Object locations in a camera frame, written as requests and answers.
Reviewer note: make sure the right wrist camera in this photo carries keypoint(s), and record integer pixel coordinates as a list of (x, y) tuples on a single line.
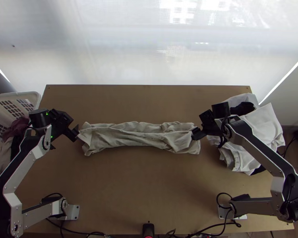
[(205, 115)]

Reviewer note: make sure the white t-shirt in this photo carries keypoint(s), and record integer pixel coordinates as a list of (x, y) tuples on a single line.
[(139, 133)]

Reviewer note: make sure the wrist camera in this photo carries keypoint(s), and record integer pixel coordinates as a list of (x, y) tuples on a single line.
[(64, 117), (205, 115)]

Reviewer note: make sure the heap of clothes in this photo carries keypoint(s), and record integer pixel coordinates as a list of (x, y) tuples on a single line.
[(265, 124), (13, 127)]

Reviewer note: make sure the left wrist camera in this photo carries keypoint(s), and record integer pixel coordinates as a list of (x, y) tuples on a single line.
[(64, 117)]

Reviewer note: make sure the white laundry basket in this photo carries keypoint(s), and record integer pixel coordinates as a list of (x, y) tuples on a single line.
[(12, 104)]

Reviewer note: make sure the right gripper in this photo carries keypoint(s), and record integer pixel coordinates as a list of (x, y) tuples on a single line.
[(209, 127)]

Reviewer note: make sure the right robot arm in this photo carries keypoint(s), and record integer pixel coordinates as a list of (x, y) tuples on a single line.
[(258, 146)]

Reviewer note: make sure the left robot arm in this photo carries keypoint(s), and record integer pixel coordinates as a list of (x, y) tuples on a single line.
[(27, 158)]

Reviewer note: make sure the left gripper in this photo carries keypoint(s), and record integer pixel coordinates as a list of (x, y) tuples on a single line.
[(62, 129)]

